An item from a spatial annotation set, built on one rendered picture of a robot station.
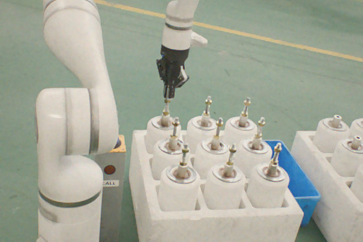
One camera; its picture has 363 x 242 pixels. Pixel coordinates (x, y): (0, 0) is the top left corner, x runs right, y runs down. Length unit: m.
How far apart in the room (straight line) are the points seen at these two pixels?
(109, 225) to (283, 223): 0.44
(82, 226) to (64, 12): 0.33
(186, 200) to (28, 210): 0.48
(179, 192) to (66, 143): 0.53
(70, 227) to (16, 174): 0.83
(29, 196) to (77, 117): 0.85
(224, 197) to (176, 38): 0.41
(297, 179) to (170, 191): 0.54
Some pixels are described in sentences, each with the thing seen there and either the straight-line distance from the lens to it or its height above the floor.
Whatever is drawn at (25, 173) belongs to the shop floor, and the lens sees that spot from 1.51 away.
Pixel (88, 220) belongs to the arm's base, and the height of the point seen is 0.44.
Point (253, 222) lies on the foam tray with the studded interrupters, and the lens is 1.18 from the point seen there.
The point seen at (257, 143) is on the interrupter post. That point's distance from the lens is 1.26.
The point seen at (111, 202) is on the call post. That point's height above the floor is 0.16.
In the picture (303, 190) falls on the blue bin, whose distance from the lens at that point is 1.48.
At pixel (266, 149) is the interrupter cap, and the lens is 1.28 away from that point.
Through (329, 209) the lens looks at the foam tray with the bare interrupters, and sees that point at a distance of 1.42.
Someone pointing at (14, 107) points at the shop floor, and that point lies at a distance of 1.86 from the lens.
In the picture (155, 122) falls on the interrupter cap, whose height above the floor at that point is 0.25.
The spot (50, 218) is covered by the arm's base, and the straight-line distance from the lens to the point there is 0.70.
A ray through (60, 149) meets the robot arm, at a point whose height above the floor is 0.57.
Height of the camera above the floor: 0.92
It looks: 29 degrees down
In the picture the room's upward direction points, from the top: 9 degrees clockwise
